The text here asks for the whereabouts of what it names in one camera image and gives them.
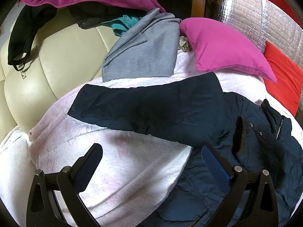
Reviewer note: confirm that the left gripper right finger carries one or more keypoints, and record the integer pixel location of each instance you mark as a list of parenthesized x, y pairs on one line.
[(261, 206)]

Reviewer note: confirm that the red garment on railing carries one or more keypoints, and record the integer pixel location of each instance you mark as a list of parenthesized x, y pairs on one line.
[(283, 5)]

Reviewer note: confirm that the black garment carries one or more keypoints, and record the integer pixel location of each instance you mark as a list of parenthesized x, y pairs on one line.
[(86, 14)]

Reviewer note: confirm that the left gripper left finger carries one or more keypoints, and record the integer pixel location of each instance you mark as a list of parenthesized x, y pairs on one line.
[(43, 208)]

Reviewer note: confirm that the teal garment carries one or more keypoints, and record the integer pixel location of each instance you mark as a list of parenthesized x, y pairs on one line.
[(121, 25)]

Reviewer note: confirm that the grey garment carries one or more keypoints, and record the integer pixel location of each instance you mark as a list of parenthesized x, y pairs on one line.
[(147, 49)]

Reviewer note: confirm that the cream leather sofa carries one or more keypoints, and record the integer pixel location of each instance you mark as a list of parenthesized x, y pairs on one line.
[(63, 57)]

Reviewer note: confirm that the red cushion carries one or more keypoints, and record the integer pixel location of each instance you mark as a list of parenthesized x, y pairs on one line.
[(287, 89)]

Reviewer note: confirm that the navy blue puffer jacket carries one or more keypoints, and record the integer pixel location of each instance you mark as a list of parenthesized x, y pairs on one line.
[(197, 112)]

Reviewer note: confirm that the silver foil insulation board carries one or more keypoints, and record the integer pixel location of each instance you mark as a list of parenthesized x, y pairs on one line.
[(261, 21)]

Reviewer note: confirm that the magenta pillow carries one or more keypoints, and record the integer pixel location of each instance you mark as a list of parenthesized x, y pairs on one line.
[(218, 46)]

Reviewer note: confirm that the white pink blanket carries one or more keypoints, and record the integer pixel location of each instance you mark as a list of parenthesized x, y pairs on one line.
[(134, 176)]

